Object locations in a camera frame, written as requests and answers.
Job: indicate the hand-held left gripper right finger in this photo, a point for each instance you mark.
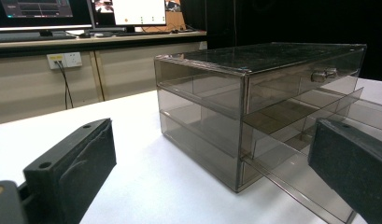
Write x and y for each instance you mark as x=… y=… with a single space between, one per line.
x=350 y=165

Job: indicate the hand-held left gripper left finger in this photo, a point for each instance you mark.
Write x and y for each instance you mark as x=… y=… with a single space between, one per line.
x=70 y=174

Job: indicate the smoky clear acrylic drawer cabinet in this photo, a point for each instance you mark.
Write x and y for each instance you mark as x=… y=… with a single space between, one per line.
x=198 y=124

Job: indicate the smoky acrylic drawer with dividers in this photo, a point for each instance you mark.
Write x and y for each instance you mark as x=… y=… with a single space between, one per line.
x=282 y=121

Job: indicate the smoky acrylic drawer with knob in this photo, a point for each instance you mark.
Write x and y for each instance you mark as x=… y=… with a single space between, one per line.
x=282 y=90

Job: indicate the beige long desk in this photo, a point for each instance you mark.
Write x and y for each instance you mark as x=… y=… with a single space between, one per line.
x=126 y=74

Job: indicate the computer mouse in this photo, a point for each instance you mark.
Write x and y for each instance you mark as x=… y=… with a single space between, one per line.
x=103 y=34

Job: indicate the black curtain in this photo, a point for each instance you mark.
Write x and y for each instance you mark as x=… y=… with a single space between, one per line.
x=288 y=21

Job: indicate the slim black keyboard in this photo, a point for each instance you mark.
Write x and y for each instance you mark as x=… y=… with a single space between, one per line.
x=142 y=32

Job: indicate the dark screen computer monitor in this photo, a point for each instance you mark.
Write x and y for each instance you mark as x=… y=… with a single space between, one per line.
x=39 y=12

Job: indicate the white screen computer monitor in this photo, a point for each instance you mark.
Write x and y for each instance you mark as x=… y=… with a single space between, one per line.
x=138 y=12

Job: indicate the brown cardboard box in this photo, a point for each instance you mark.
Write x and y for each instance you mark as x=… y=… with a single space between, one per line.
x=176 y=20

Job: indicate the white wall socket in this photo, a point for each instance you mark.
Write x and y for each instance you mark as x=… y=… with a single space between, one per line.
x=65 y=60

